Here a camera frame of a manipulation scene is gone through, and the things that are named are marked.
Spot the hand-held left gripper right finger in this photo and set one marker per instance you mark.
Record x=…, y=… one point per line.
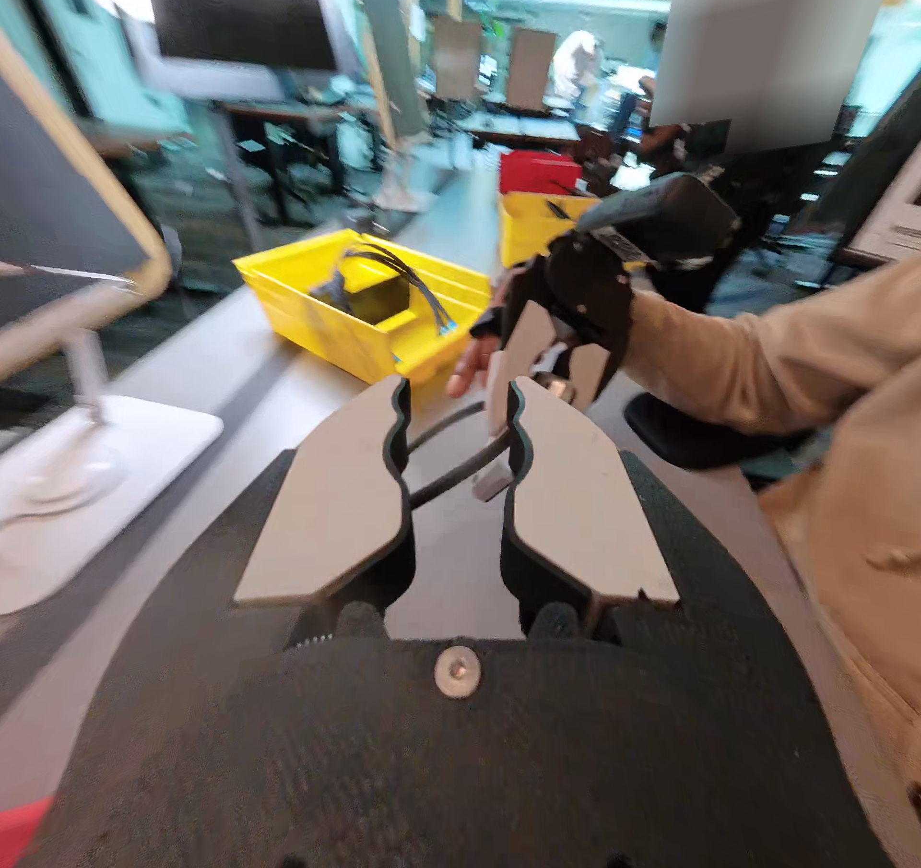
x=583, y=515

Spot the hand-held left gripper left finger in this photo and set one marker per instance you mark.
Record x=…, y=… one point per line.
x=331, y=508

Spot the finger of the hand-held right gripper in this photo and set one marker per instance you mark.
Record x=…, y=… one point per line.
x=588, y=371
x=524, y=342

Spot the grey hdmi switch box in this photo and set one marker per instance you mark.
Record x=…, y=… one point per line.
x=493, y=485

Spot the yellow plastic bin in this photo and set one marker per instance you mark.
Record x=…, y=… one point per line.
x=288, y=278
x=525, y=234

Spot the person's right forearm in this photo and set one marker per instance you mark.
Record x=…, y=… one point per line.
x=755, y=364

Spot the person's right hand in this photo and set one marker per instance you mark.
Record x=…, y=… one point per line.
x=471, y=371

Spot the black chair armrest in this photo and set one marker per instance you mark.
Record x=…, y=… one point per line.
x=691, y=436

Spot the red divided parts bin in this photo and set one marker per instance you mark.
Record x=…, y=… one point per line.
x=539, y=173

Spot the black box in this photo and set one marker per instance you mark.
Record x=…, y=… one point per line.
x=378, y=299

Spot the person's beige hoodie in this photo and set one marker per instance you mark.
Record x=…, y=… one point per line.
x=863, y=558

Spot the tan-framed monitor with white stand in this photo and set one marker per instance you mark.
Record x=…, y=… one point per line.
x=57, y=213

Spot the black monitor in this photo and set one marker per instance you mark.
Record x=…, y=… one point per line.
x=237, y=19

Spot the wooden post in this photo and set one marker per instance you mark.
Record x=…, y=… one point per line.
x=388, y=40

